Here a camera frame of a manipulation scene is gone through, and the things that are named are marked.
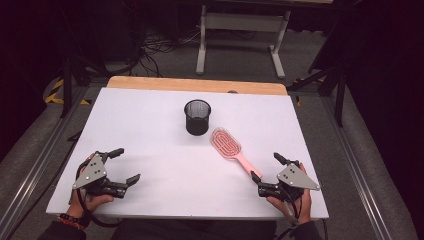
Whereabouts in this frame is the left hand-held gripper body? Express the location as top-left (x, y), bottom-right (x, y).
top-left (71, 151), bottom-right (130, 200)

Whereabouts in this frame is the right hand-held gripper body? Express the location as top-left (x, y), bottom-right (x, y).
top-left (257, 159), bottom-right (322, 203)

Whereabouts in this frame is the pink hairbrush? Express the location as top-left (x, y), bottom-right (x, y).
top-left (210, 127), bottom-right (264, 179)

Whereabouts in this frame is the black mesh cup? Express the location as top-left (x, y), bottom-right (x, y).
top-left (183, 99), bottom-right (212, 137)

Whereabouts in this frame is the person's right hand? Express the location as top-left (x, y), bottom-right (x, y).
top-left (266, 162), bottom-right (313, 225)

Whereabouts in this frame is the person's left hand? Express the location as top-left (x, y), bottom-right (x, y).
top-left (66, 153), bottom-right (115, 219)

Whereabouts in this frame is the white board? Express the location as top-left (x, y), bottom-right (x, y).
top-left (45, 87), bottom-right (330, 221)

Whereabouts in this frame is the person's dark lap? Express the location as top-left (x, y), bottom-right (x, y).
top-left (108, 218), bottom-right (278, 240)

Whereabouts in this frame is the black tripod stand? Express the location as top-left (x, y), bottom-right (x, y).
top-left (287, 56), bottom-right (349, 128)
top-left (59, 54), bottom-right (113, 119)

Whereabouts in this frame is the yellow and black hazard tape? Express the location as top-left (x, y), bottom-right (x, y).
top-left (44, 77), bottom-right (93, 106)

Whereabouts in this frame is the grey metal stand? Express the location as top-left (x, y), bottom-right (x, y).
top-left (195, 4), bottom-right (292, 80)

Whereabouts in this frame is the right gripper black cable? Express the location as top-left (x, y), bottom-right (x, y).
top-left (273, 185), bottom-right (304, 240)

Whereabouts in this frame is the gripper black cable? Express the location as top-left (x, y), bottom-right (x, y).
top-left (75, 162), bottom-right (122, 229)
top-left (273, 185), bottom-right (304, 240)

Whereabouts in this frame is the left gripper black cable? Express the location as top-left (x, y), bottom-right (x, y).
top-left (75, 162), bottom-right (122, 229)

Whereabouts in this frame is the aluminium rail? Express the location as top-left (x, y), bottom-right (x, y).
top-left (320, 95), bottom-right (393, 240)
top-left (0, 85), bottom-right (90, 236)

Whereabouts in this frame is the beaded bracelet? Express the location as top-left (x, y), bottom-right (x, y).
top-left (57, 213), bottom-right (89, 232)

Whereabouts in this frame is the bundle of black floor cables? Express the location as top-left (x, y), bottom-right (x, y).
top-left (108, 28), bottom-right (202, 78)

